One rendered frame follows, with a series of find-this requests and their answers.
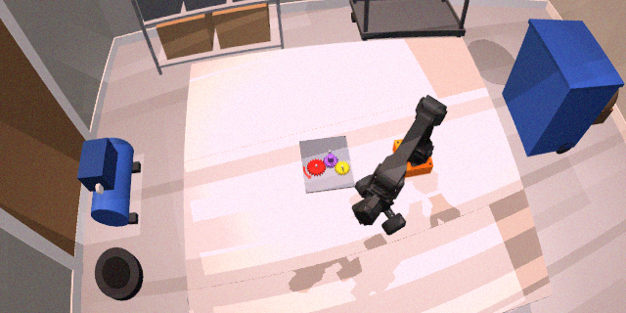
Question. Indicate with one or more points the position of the yellow gear with black stripe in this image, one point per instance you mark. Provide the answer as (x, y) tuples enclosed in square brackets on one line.
[(343, 170)]

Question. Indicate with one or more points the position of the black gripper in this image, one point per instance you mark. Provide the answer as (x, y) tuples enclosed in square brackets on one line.
[(395, 222)]

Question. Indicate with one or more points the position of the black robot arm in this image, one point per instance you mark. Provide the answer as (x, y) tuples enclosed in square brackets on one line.
[(415, 148)]

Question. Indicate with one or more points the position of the purple gear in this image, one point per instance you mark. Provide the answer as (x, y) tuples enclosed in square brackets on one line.
[(330, 160)]

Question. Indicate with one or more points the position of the red gear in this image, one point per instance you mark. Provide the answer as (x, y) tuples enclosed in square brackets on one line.
[(316, 170)]

